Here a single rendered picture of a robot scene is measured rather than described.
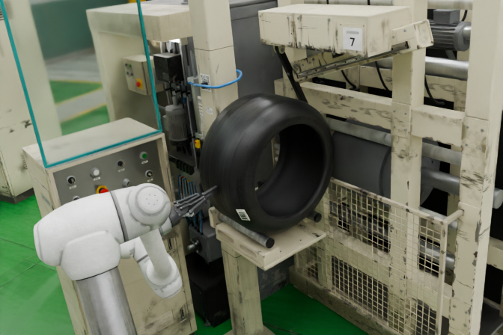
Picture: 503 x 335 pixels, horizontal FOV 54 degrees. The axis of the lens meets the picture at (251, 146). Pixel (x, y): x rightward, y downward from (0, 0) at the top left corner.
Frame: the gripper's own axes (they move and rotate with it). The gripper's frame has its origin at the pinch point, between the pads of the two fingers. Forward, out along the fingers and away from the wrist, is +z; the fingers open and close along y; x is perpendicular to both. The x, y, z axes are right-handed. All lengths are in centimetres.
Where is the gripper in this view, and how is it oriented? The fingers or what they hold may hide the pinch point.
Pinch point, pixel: (210, 193)
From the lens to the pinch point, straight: 191.9
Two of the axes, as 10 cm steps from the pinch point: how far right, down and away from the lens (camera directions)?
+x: 2.0, 8.7, 4.5
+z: 7.6, -4.3, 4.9
